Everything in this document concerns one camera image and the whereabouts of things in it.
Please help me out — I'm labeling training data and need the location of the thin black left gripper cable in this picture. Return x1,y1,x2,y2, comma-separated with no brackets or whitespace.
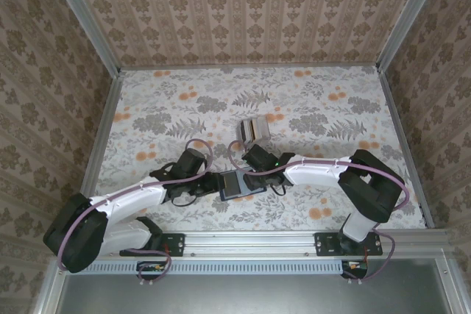
171,193,199,208

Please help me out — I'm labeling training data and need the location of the thin aluminium table edge rail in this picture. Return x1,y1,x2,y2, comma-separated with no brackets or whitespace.
119,64,380,73

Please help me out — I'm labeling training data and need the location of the slotted grey cable duct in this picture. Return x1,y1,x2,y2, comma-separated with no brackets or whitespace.
68,260,345,276

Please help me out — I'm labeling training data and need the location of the blue credit card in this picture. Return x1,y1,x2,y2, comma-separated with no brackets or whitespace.
218,169,266,201

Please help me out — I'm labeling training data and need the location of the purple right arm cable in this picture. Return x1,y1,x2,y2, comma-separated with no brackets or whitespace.
227,140,412,286

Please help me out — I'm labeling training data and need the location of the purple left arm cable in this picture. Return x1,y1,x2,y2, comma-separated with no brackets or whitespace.
56,138,215,288

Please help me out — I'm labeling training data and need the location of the clear acrylic card holder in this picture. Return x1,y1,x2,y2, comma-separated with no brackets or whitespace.
235,115,272,145

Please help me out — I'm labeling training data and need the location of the aluminium table side rail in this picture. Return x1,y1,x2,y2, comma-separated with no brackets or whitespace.
378,67,436,229
69,71,125,233

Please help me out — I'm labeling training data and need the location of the aluminium mounting rail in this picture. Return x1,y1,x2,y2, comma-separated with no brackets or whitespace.
54,228,453,257

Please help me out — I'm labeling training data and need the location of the aluminium frame post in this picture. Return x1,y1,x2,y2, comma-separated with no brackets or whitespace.
376,0,449,71
45,0,123,76

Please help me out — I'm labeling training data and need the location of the grey metal sheet panel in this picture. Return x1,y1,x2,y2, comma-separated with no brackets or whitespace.
35,257,470,314

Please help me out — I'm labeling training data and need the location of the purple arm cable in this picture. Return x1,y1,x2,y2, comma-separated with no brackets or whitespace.
56,138,215,288
227,140,412,286

